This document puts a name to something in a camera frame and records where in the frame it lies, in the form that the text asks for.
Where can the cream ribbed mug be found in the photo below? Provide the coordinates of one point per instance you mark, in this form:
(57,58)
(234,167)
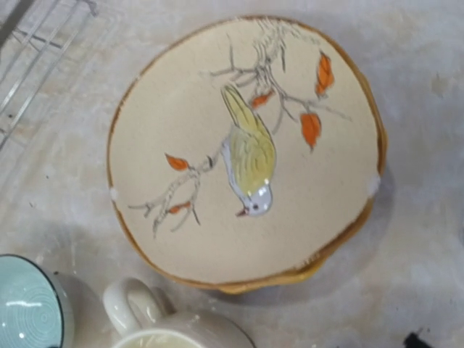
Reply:
(143,317)

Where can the cream plate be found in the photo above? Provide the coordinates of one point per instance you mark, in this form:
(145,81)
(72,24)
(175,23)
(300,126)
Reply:
(245,155)

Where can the wire dish rack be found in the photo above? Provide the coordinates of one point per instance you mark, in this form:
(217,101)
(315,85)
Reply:
(36,60)

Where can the light blue patterned bowl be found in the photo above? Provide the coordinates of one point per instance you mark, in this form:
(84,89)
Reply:
(35,309)

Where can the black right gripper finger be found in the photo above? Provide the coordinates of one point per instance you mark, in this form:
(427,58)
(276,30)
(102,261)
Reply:
(413,340)

